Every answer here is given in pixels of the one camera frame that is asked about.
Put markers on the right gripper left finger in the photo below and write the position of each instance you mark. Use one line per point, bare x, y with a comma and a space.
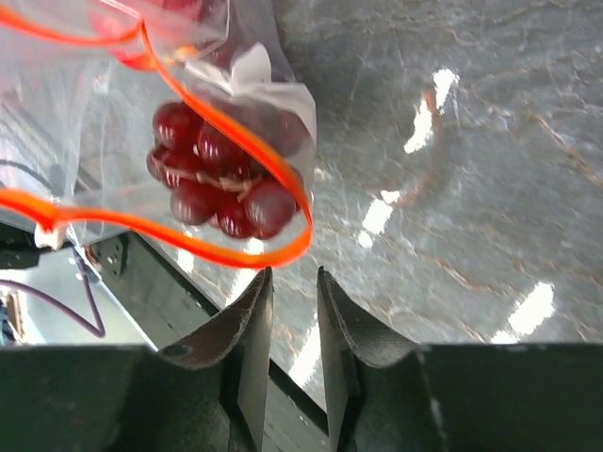
205, 392

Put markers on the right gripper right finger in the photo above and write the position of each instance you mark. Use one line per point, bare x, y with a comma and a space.
385, 392

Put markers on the dark red grape bunch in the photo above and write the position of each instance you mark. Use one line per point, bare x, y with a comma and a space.
214, 181

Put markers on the clear orange zip top bag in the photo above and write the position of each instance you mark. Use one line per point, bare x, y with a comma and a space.
76, 127

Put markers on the red apple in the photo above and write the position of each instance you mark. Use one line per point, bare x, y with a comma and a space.
178, 30

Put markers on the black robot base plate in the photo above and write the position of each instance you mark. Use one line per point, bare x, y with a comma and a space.
167, 305

